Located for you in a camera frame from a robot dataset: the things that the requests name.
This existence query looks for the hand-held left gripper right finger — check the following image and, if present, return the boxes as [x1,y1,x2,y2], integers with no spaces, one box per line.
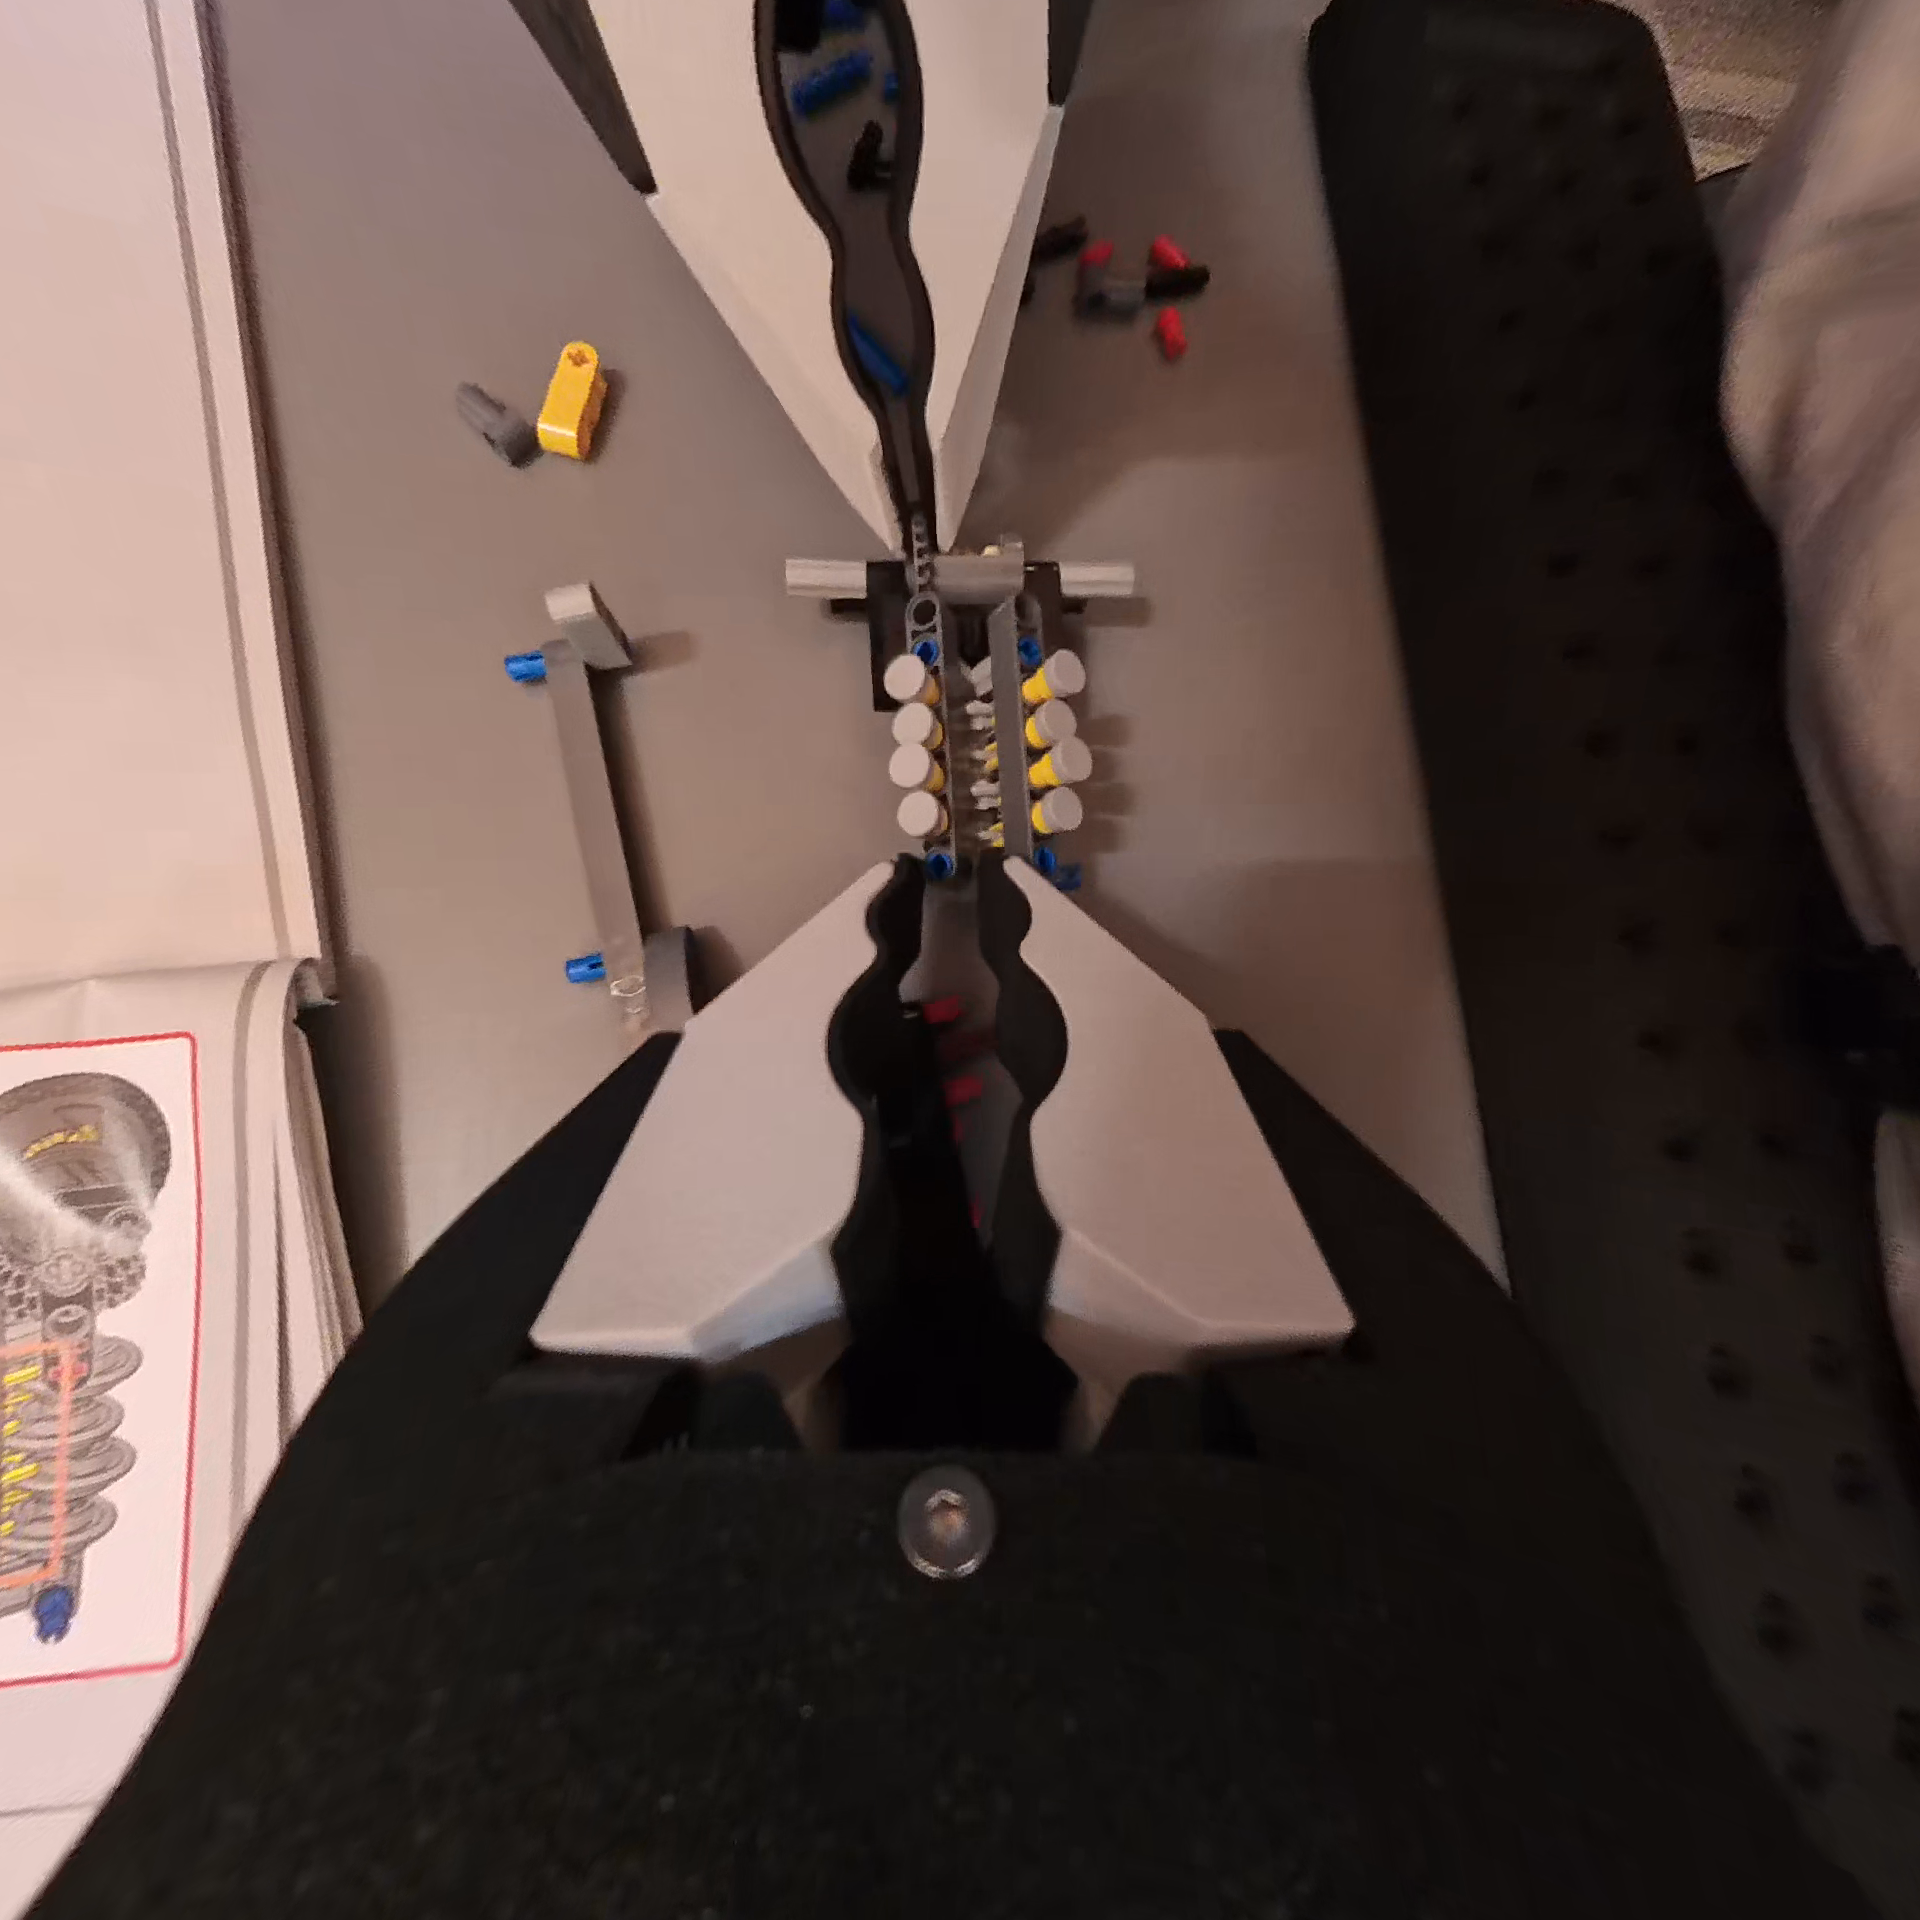
[982,852,1359,1450]

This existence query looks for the yellow toy liftarm piece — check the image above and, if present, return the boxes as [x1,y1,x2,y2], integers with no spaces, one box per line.
[535,341,610,462]

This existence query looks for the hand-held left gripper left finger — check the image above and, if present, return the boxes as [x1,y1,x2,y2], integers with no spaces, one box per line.
[529,860,923,1449]

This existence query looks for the brick-built car chassis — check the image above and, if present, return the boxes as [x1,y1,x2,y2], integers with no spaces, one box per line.
[783,509,1137,1254]

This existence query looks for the building instruction booklet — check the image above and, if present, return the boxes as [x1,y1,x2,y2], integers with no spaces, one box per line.
[0,0,362,1863]

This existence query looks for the black perforated pad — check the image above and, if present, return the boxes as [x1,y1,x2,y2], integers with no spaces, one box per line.
[1308,0,1920,1905]

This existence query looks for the grey toy beam with pins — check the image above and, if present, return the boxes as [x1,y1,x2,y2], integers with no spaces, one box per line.
[503,582,700,1037]

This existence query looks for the brick-built engine block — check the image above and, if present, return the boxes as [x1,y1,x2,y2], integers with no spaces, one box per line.
[883,591,1092,888]

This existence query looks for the grey toy connector piece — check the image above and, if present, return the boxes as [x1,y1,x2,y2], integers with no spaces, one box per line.
[454,382,542,469]

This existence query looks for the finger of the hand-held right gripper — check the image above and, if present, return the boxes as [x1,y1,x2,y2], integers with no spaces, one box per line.
[897,0,1070,552]
[589,0,921,552]

